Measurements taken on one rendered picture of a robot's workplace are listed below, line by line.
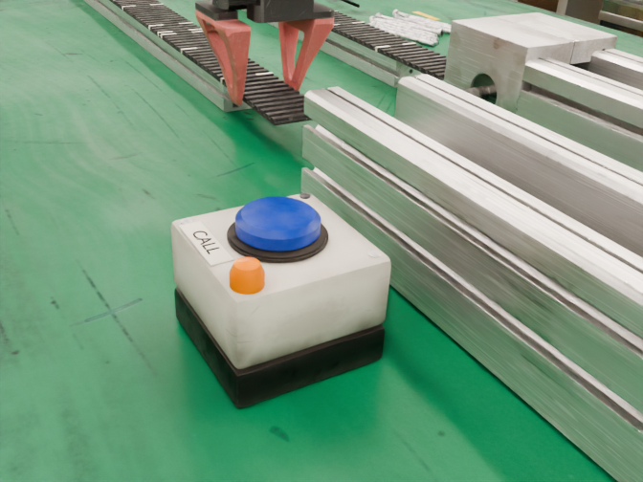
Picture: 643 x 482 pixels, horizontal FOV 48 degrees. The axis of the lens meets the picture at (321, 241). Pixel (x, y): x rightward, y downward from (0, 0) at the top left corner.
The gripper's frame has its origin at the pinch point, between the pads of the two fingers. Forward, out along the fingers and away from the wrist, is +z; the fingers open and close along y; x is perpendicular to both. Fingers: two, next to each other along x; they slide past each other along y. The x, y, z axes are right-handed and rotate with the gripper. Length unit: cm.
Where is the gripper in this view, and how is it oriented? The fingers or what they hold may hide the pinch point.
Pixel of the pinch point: (264, 90)
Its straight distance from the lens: 63.2
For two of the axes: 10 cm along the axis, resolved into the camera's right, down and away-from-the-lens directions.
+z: -0.4, 8.6, 5.0
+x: -5.0, -4.5, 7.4
